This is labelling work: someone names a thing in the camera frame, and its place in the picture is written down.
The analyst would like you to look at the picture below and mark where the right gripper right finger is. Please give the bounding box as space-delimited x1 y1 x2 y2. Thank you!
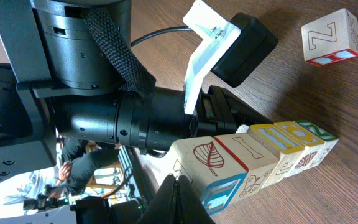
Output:
175 175 215 224

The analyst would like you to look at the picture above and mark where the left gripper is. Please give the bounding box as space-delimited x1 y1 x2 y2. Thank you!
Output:
194 86 273 137

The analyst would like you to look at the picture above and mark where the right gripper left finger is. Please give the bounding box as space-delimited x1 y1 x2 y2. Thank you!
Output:
137 174 178 224

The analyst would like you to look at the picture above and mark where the block with red X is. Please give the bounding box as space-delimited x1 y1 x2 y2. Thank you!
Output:
166 136 247 215

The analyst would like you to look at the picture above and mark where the block with car picture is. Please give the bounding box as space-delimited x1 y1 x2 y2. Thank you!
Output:
247 124 305 188

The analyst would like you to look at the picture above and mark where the block with C red side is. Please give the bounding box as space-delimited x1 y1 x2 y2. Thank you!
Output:
274 121 323 177

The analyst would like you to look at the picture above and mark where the block with green side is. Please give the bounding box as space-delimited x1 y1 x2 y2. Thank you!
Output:
295 120 339 169

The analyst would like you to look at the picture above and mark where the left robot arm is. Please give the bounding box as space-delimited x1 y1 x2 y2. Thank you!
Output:
0 0 278 183

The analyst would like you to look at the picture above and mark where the person in dark clothes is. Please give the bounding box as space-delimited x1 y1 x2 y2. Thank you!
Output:
45 138 119 193

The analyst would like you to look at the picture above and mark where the block with N red side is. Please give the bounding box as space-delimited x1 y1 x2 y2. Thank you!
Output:
301 8 358 66

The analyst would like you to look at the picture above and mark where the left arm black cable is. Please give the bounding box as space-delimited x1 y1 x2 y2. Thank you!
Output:
130 26 195 48

